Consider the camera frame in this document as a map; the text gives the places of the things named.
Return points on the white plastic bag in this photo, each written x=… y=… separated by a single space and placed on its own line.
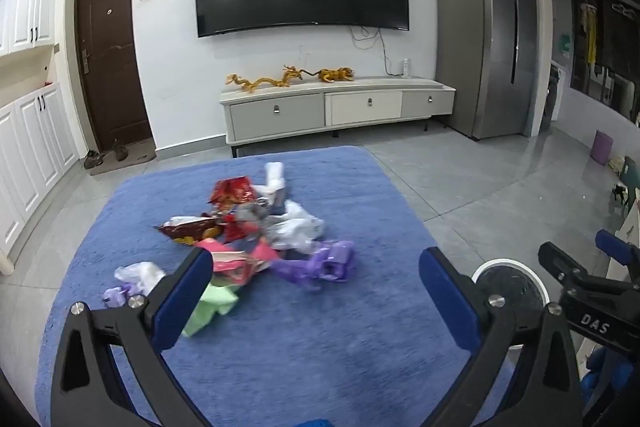
x=295 y=230

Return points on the white power strip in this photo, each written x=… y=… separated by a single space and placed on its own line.
x=406 y=64

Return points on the white TV cabinet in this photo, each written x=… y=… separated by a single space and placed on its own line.
x=313 y=107

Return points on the red snack bag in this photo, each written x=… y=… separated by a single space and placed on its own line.
x=228 y=193

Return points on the white wall cabinets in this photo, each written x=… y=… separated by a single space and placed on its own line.
x=37 y=148

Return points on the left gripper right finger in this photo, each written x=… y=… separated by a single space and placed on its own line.
x=544 y=389

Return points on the shoe at door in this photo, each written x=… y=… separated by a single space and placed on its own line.
x=92 y=160
x=120 y=150

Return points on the golden dragon figurine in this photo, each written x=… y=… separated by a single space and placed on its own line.
x=290 y=73

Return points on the grey trash bin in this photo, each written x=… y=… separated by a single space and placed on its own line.
x=522 y=292

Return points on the brown doormat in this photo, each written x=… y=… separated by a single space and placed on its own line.
x=138 y=153

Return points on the green paper wrapper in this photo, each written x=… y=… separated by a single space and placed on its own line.
x=215 y=300

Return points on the grey double-door refrigerator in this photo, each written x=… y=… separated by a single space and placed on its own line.
x=487 y=52

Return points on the blue shaggy rug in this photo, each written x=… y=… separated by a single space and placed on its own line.
x=372 y=351

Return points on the right shoe at door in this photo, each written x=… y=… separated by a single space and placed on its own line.
x=120 y=150

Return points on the left shoe at door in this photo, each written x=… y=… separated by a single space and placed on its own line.
x=92 y=160

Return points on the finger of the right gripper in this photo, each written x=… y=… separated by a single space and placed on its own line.
x=565 y=264
x=623 y=252

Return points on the silver foil wrapper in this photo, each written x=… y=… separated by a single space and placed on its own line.
x=250 y=216

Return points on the dark red chip bag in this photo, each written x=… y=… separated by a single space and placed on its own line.
x=189 y=230

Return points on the purple small bin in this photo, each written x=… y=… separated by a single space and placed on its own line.
x=601 y=147

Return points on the brown entrance door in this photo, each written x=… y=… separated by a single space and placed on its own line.
x=109 y=72

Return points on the small purple wrapper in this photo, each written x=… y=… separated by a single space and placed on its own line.
x=118 y=296

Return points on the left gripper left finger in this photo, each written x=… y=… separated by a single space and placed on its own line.
x=87 y=389

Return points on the clear plastic bag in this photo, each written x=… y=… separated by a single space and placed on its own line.
x=139 y=278

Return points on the purple plastic bag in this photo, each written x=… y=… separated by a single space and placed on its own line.
x=333 y=261

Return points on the golden tiger figurine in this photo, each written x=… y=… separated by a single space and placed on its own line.
x=328 y=75

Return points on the pink snack wrapper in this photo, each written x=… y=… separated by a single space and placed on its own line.
x=232 y=267

